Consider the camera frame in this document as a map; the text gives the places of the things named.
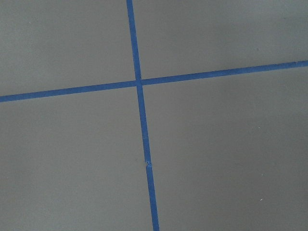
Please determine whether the crossing blue tape line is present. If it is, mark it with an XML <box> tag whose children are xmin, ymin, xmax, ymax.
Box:
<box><xmin>0</xmin><ymin>60</ymin><xmax>308</xmax><ymax>103</ymax></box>

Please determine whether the long blue tape line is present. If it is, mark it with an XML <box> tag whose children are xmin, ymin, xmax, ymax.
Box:
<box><xmin>126</xmin><ymin>0</ymin><xmax>160</xmax><ymax>231</ymax></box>

